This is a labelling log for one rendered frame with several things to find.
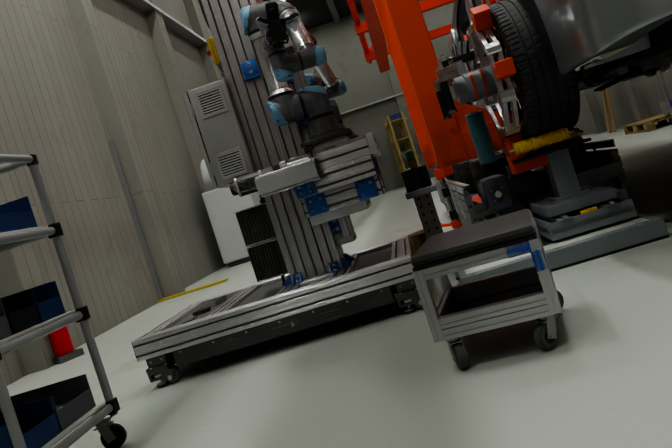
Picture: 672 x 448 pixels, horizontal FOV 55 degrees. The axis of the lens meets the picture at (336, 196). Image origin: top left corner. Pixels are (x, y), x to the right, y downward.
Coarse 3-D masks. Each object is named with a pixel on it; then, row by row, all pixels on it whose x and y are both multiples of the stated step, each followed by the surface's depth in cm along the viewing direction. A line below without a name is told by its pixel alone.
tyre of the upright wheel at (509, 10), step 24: (504, 0) 290; (528, 0) 279; (504, 24) 274; (528, 24) 271; (528, 48) 268; (552, 48) 267; (528, 72) 268; (552, 72) 269; (528, 96) 272; (552, 96) 272; (576, 96) 273; (528, 120) 280; (552, 120) 281; (576, 120) 285
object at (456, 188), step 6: (450, 180) 491; (450, 186) 448; (456, 186) 390; (462, 186) 356; (456, 192) 396; (462, 192) 358; (444, 198) 580; (456, 198) 422; (462, 198) 369; (468, 198) 355; (462, 204) 385; (468, 204) 355; (456, 210) 456; (462, 210) 395
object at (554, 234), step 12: (600, 204) 283; (612, 204) 272; (624, 204) 271; (540, 216) 315; (564, 216) 275; (576, 216) 273; (588, 216) 273; (600, 216) 272; (612, 216) 272; (624, 216) 271; (540, 228) 295; (552, 228) 275; (564, 228) 274; (576, 228) 274; (588, 228) 273; (552, 240) 276
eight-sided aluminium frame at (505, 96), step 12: (468, 36) 309; (480, 36) 282; (492, 36) 280; (492, 48) 275; (492, 60) 275; (492, 72) 278; (492, 96) 325; (504, 96) 275; (516, 96) 276; (492, 108) 324; (504, 108) 280; (516, 108) 281; (492, 120) 320; (504, 120) 287; (516, 120) 286; (504, 132) 295; (516, 132) 291
